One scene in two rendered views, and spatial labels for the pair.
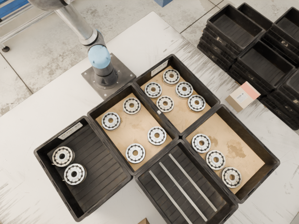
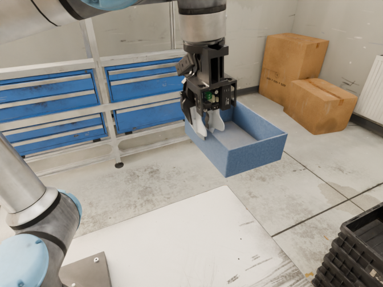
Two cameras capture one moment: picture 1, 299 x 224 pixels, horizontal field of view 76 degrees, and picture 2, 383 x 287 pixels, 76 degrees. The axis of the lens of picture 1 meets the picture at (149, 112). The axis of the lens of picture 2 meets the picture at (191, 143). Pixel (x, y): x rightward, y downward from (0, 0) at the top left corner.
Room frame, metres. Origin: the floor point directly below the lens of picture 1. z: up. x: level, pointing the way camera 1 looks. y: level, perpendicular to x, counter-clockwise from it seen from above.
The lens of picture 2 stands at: (0.51, -0.10, 1.40)
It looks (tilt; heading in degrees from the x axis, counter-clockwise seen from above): 34 degrees down; 21
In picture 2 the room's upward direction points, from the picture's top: straight up
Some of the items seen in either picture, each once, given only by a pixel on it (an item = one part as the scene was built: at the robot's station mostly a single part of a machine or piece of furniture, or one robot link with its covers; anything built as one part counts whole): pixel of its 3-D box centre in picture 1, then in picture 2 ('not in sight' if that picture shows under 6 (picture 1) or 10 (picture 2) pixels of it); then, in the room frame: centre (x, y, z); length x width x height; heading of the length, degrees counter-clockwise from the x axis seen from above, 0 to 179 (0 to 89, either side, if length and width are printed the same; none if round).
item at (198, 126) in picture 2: not in sight; (200, 127); (0.92, 0.03, 1.15); 0.06 x 0.03 x 0.09; 45
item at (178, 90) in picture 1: (184, 89); not in sight; (0.50, -0.19, 0.86); 0.10 x 0.10 x 0.01
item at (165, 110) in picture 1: (165, 103); not in sight; (0.40, -0.09, 0.86); 0.10 x 0.10 x 0.01
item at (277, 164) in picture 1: (229, 150); not in sight; (0.15, -0.41, 0.92); 0.40 x 0.30 x 0.02; 43
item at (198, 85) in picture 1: (174, 96); not in sight; (0.44, -0.14, 0.87); 0.40 x 0.30 x 0.11; 43
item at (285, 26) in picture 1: (284, 45); not in sight; (1.27, -1.25, 0.37); 0.40 x 0.30 x 0.45; 46
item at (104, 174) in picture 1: (85, 165); not in sight; (0.04, 0.30, 0.87); 0.40 x 0.30 x 0.11; 43
